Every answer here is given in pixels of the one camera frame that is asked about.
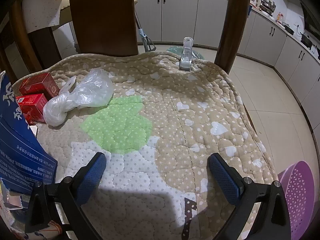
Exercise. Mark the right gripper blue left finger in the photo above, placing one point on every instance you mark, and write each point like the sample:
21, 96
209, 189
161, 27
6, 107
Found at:
61, 203

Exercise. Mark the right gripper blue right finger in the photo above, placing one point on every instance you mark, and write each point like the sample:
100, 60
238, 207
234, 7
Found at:
272, 220

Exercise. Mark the blue printed box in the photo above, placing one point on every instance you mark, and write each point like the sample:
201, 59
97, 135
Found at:
23, 160

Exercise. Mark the clear plastic bag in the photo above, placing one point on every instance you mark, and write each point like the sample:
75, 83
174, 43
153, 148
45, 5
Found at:
94, 90

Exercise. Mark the green bagged trash bin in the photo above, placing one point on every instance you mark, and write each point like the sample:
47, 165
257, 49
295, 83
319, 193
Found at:
178, 50

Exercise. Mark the purple perforated basket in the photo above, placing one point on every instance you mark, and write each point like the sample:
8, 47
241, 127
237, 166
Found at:
299, 188

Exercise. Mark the long red carton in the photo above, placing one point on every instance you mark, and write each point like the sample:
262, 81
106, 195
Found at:
32, 107

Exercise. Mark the quilted heart pattern table cover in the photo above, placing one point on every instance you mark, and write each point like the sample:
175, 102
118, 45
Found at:
157, 133

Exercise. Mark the red box with gold emblem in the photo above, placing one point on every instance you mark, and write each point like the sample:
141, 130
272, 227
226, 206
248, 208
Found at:
40, 84

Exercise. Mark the mop with blue clamp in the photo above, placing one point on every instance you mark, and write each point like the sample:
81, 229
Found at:
147, 42

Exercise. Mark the dark wooden chair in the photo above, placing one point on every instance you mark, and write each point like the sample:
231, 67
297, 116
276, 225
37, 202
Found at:
108, 27

